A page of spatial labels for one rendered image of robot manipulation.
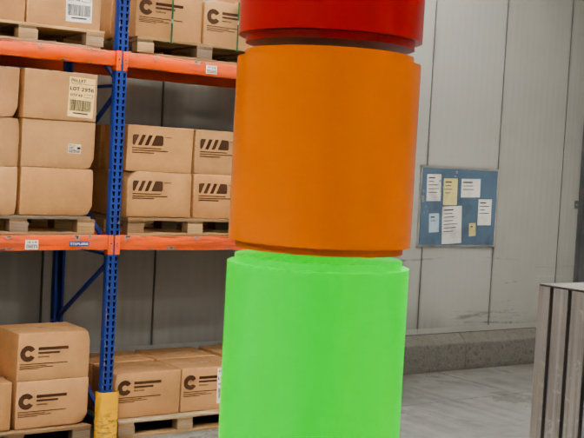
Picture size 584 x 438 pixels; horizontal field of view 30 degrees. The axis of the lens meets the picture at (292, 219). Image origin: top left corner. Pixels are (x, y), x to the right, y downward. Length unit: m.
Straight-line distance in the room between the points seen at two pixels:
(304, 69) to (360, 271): 0.05
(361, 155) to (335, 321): 0.04
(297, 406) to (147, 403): 8.65
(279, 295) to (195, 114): 10.07
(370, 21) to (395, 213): 0.05
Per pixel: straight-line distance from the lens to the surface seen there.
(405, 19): 0.28
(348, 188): 0.27
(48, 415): 8.56
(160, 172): 8.71
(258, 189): 0.28
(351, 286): 0.28
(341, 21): 0.28
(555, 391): 2.18
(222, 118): 10.49
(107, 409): 8.60
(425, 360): 12.16
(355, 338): 0.28
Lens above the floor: 2.24
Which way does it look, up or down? 3 degrees down
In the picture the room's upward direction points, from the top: 3 degrees clockwise
